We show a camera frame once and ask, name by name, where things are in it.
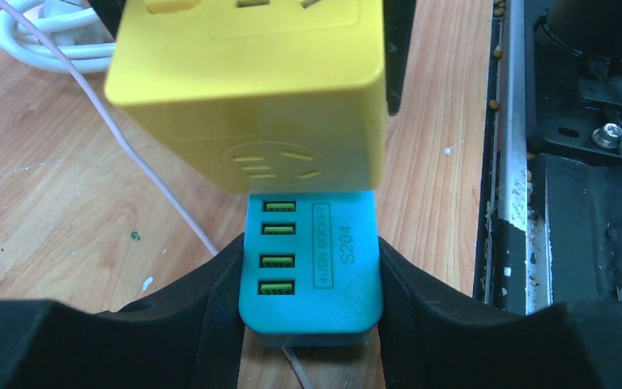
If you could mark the yellow cube socket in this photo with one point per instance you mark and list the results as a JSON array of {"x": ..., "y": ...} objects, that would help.
[{"x": 258, "y": 96}]

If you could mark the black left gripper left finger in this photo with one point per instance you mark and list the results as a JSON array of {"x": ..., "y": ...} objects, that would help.
[{"x": 189, "y": 334}]

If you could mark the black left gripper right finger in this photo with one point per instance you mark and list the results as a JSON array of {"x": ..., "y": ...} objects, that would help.
[{"x": 433, "y": 336}]

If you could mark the teal USB power strip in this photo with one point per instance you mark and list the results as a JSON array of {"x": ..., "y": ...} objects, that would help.
[{"x": 310, "y": 273}]

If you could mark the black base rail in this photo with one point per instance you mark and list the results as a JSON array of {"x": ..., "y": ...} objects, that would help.
[{"x": 550, "y": 225}]

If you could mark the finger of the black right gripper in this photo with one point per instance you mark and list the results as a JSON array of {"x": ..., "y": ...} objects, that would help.
[
  {"x": 109, "y": 12},
  {"x": 398, "y": 16}
]

